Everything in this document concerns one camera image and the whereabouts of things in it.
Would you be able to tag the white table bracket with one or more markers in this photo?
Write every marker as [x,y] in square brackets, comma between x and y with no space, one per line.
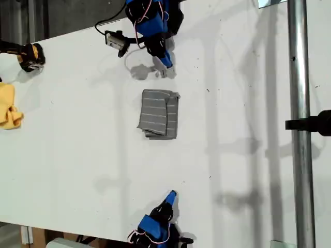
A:
[26,235]

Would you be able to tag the grey striped towel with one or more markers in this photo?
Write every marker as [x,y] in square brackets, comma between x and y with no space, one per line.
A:
[159,116]

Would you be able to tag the black clamp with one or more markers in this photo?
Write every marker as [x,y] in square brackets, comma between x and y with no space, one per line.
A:
[310,124]

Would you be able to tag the yellow cloth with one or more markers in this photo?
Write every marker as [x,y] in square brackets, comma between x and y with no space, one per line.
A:
[7,108]

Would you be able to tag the white box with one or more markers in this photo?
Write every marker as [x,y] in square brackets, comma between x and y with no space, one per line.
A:
[64,243]

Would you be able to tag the black camera stalk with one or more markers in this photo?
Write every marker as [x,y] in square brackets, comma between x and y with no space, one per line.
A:
[124,50]

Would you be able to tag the black yellow power tool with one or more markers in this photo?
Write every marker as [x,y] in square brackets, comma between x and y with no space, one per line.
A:
[28,58]

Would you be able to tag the steel post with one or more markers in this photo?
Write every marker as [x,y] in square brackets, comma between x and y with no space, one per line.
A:
[300,77]

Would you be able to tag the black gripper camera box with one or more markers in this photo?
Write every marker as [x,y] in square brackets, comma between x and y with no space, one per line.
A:
[115,40]
[185,240]

